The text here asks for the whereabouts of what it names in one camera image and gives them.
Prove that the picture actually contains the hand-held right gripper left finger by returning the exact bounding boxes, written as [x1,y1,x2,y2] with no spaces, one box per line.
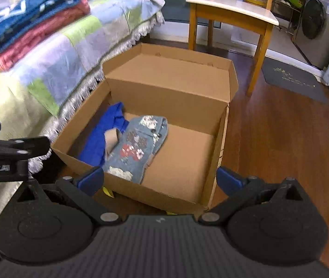
[17,166,122,225]

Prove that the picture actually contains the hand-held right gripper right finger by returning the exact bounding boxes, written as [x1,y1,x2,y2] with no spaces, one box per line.
[198,166,315,225]

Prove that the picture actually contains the blue floral shopping bag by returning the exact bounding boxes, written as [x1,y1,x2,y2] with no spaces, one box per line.
[102,115,169,184]

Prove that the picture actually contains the cardboard box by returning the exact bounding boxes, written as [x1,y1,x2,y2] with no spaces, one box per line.
[50,43,238,212]

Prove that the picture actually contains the blue cloth in box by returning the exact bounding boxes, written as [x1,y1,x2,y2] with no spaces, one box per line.
[76,102,130,167]

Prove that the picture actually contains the pink ribbed blanket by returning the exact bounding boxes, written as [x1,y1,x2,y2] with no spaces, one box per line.
[0,0,91,72]

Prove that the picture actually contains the blue striped plush blanket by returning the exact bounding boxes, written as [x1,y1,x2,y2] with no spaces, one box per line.
[0,0,83,53]

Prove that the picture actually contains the grey door mat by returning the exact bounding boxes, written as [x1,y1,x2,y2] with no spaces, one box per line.
[261,56,329,103]

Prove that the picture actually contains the patchwork blanket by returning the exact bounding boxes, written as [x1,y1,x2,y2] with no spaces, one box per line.
[0,0,166,174]

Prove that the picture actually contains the metal shelf rack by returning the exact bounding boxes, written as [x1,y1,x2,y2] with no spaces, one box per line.
[273,0,310,35]

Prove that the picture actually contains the wooden chair white seat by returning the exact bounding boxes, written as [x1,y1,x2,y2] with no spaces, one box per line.
[185,0,279,96]

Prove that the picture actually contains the grey washing machine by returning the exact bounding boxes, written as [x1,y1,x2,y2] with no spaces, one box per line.
[293,0,329,70]

